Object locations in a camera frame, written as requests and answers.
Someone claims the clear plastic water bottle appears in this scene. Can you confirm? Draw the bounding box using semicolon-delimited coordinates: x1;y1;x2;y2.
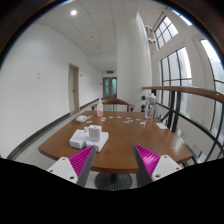
145;93;156;120

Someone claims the white round pillar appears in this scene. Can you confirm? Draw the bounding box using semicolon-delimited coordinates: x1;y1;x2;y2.
115;14;152;111

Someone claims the white paper card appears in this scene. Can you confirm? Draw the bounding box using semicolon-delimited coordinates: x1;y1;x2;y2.
156;123;168;130

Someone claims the double glass door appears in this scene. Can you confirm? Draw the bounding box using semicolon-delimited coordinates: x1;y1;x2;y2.
103;77;117;99

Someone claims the white charger cube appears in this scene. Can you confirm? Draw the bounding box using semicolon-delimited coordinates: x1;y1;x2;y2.
89;125;102;141

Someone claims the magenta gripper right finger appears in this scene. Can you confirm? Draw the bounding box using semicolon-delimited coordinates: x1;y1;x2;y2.
133;144;182;186

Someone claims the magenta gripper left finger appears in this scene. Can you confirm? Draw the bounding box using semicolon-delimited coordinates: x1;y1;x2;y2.
48;146;96;187

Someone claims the small white box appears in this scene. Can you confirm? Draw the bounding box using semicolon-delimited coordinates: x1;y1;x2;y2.
69;129;89;149

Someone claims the round ceiling light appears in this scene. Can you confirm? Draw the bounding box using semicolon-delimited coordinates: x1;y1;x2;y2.
71;10;77;16

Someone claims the clear spray bottle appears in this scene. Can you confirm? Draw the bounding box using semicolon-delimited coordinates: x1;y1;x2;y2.
97;98;103;117

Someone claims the beige side door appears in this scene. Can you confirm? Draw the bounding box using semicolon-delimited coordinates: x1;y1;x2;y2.
68;64;80;114

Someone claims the white power strip box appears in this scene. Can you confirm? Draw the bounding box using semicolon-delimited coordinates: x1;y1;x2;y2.
86;132;109;152

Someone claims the round wooden table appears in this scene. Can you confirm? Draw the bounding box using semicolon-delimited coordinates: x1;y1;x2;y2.
37;110;194;192

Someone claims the white computer mouse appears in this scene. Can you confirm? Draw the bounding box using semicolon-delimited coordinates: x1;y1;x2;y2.
76;115;88;123

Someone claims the wooden handrail with black railing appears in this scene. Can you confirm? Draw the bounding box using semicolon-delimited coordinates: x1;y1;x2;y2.
142;85;224;163

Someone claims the wooden chair back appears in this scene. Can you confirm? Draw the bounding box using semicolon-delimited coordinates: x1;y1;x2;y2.
91;98;135;112

